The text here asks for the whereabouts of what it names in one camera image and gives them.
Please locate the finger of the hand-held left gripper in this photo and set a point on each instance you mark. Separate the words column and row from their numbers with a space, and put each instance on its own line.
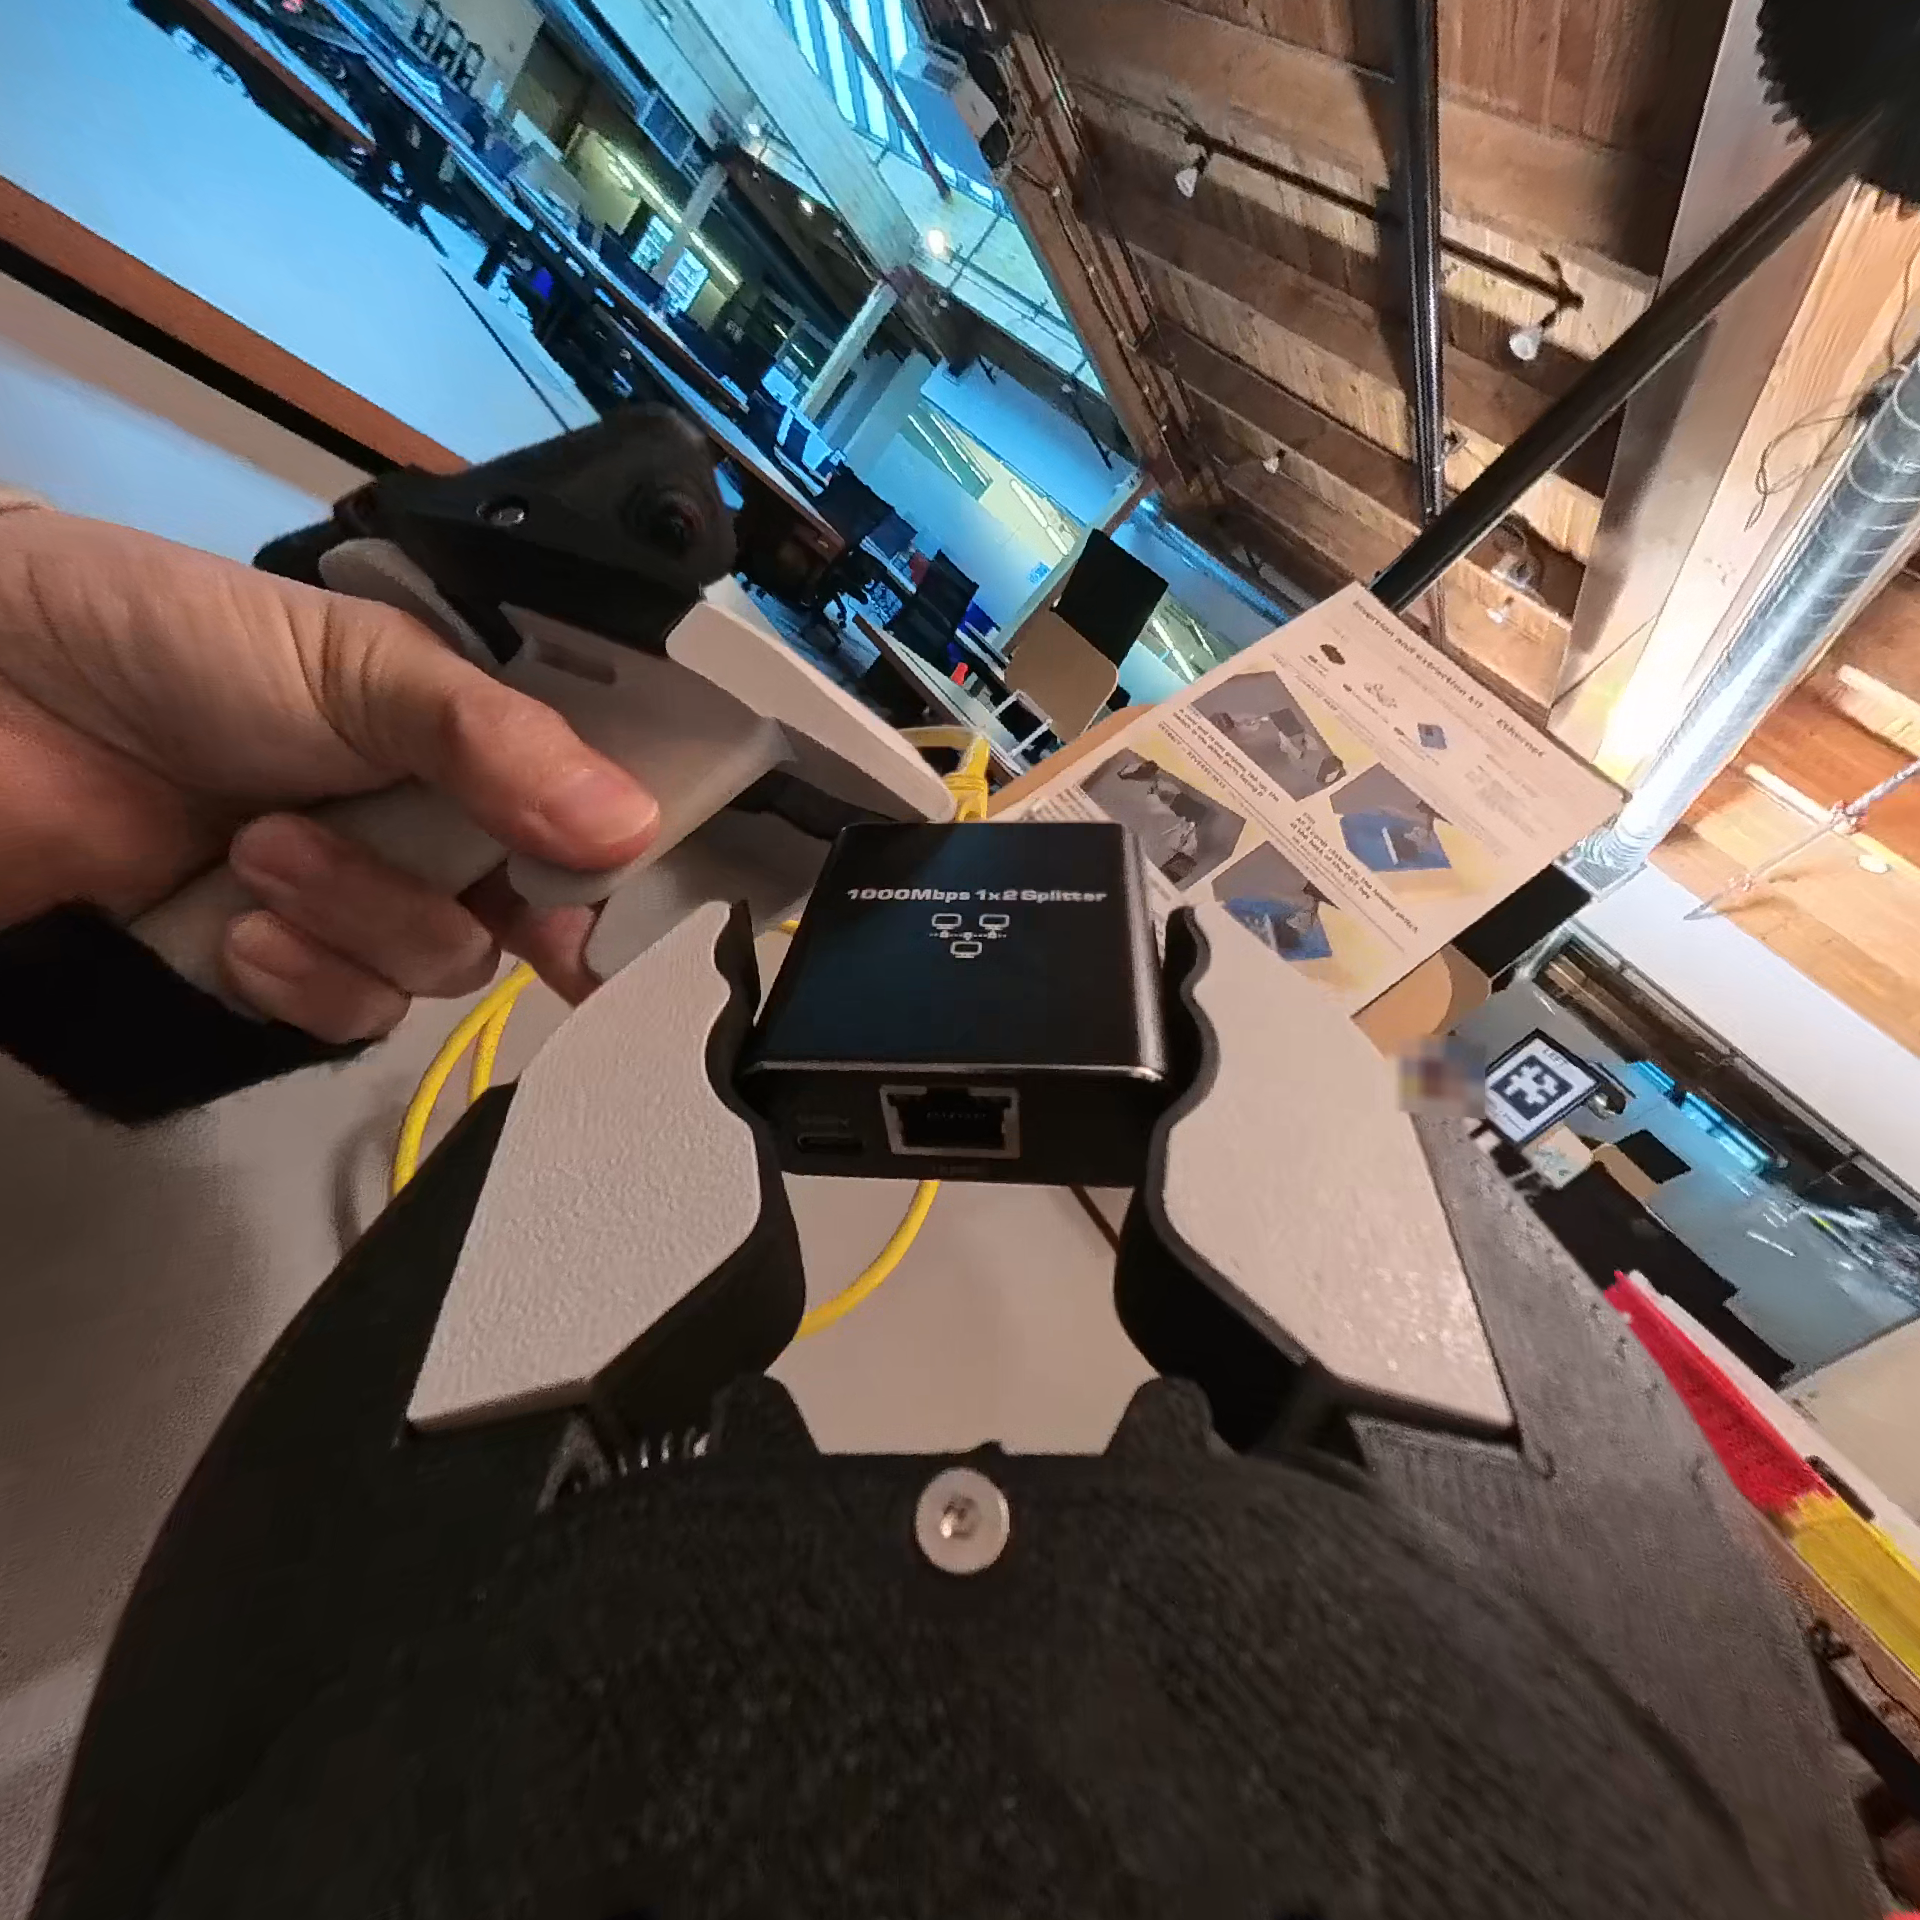
column 765, row 706

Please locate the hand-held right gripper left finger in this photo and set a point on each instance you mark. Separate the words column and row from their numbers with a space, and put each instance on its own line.
column 585, row 1200

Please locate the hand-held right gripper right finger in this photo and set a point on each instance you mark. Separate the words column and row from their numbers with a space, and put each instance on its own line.
column 1335, row 1200

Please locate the black ethernet splitter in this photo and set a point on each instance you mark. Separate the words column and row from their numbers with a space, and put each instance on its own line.
column 961, row 990

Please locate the person's left hand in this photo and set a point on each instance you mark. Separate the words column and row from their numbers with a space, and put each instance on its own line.
column 181, row 692

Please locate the small screen with square marker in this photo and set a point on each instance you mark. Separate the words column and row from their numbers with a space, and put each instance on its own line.
column 1545, row 1087

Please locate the black monitor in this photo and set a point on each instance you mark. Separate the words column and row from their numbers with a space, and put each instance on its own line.
column 1111, row 601

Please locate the printed instruction sheet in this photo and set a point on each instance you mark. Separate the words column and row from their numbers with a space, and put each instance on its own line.
column 1321, row 781

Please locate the red plastic bin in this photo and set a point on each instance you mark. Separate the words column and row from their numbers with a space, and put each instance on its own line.
column 1711, row 1396

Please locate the yellow plastic bin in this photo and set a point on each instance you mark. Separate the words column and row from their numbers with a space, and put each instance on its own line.
column 1861, row 1575

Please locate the silver ventilation duct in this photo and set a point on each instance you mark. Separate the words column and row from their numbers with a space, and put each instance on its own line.
column 1801, row 601

